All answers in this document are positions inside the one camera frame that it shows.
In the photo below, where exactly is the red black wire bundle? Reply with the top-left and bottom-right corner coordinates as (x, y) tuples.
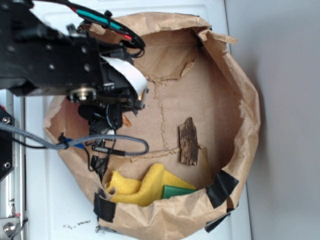
(32, 0), (146, 60)

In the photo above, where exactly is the orange spiral shell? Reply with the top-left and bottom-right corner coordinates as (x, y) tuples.
(122, 114), (132, 128)

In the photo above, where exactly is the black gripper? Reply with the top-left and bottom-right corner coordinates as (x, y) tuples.
(0, 7), (148, 131)

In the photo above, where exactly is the brown bark piece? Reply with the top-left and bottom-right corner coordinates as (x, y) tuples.
(178, 117), (199, 166)

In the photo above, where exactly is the aluminium extrusion rail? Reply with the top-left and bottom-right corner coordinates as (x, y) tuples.
(0, 89), (28, 240)

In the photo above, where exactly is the white ribbon cable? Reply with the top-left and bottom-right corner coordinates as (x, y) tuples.
(101, 55), (148, 98)

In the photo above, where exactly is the green plastic block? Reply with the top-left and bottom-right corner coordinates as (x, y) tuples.
(162, 185), (196, 199)

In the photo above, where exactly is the crumpled brown paper bag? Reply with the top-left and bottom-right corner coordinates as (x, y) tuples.
(59, 12), (261, 240)

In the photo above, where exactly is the yellow woven cloth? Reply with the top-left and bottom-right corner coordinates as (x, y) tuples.
(106, 163), (196, 207)

